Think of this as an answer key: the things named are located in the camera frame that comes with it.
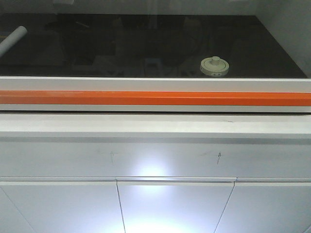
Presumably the fume hood sash orange handle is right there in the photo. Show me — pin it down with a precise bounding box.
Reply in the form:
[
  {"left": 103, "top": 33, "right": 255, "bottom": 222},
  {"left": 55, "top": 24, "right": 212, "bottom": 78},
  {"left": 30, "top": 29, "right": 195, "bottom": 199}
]
[{"left": 0, "top": 76, "right": 311, "bottom": 113}]

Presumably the white rolled paper tube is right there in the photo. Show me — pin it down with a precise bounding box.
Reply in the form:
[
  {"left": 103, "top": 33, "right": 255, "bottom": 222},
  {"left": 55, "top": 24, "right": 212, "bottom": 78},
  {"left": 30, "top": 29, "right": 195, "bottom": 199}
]
[{"left": 0, "top": 26, "right": 28, "bottom": 57}]

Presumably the glass jar with cream lid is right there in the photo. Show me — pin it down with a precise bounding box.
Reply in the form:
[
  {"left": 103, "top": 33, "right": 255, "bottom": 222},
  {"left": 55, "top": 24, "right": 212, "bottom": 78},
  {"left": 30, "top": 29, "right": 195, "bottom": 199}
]
[{"left": 200, "top": 56, "right": 229, "bottom": 77}]

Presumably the white base cabinet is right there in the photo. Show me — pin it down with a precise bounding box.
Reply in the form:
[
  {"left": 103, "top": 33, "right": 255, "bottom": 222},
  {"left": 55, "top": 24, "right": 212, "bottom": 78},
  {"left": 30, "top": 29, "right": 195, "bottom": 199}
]
[{"left": 0, "top": 114, "right": 311, "bottom": 233}]

